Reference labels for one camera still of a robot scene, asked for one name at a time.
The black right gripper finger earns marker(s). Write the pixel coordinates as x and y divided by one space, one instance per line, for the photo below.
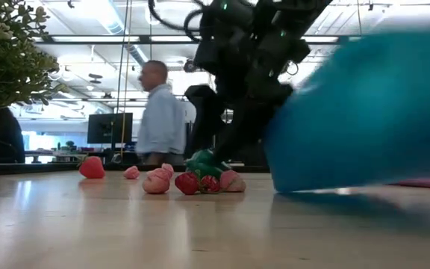
260 116

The small pink toy fruit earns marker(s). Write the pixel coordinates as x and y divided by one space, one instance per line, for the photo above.
156 183
131 172
232 181
168 169

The green toy bell pepper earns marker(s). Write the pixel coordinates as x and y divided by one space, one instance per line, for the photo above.
202 164

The red toy cherry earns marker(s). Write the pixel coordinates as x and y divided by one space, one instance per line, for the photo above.
209 184
187 183

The teal plastic tupperware container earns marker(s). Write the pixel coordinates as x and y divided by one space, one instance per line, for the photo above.
368 112

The red toy strawberry green leaves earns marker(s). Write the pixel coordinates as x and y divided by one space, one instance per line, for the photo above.
92 167

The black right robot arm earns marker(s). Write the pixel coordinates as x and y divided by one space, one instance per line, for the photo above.
293 15

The person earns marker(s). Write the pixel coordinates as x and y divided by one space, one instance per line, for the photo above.
161 119
2 138

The black background monitor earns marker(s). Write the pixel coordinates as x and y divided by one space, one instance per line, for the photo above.
108 129

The purple flat container lid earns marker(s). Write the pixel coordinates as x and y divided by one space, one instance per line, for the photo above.
424 183

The white background desk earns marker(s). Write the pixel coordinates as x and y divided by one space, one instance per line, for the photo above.
50 154

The green artificial potted plant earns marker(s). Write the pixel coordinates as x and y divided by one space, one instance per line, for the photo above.
6 56

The round black ceiling camera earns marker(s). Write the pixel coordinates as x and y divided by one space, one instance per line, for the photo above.
189 66

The black overhead frame beam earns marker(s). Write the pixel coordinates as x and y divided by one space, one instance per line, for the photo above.
145 39

